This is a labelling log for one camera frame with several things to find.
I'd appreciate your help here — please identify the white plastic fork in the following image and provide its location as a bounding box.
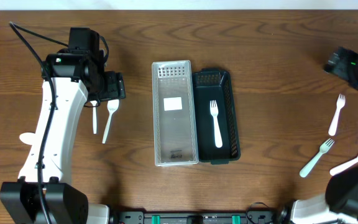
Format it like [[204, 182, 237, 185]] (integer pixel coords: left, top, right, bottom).
[[328, 94, 346, 136], [209, 100, 223, 148], [299, 138, 335, 178]]

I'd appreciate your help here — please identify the clear plastic perforated basket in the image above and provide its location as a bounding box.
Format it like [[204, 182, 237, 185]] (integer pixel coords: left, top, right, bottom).
[[152, 60, 199, 167]]

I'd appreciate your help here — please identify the black plastic perforated basket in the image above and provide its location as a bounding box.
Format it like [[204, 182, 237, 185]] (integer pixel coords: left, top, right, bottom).
[[192, 68, 241, 165]]

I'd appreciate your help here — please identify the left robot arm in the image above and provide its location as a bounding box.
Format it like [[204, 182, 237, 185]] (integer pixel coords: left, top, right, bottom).
[[0, 27, 126, 223]]

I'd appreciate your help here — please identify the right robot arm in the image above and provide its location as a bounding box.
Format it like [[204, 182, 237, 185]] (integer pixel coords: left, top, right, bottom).
[[275, 47, 358, 223]]

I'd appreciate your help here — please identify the white plastic spoon tilted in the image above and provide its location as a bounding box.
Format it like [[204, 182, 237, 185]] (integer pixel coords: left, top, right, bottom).
[[102, 100, 119, 144]]

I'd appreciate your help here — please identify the white plastic spoon upright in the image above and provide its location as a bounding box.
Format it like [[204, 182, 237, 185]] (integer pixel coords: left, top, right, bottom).
[[90, 101, 98, 134]]

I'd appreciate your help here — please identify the white plastic spoon horizontal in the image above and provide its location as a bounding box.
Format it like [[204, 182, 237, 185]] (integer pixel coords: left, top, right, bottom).
[[19, 133, 36, 146]]

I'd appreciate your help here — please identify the white plastic spoon right side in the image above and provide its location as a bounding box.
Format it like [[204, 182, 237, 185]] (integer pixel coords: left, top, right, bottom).
[[329, 155, 358, 176]]

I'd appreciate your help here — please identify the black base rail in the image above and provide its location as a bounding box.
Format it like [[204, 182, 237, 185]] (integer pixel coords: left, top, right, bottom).
[[109, 208, 291, 224]]

